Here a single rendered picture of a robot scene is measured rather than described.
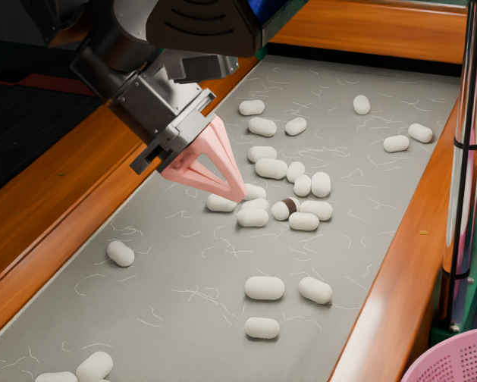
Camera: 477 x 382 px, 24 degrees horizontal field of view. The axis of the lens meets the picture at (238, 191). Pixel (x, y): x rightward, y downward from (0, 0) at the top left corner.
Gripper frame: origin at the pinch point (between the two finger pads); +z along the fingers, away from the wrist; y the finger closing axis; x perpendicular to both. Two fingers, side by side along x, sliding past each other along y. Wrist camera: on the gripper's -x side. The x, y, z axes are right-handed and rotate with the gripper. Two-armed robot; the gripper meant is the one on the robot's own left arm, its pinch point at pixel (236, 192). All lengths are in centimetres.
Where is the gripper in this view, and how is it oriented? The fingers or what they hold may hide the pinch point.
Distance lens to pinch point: 105.9
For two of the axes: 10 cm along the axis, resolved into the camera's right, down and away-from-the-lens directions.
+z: 7.1, 7.0, 0.7
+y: 3.4, -4.3, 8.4
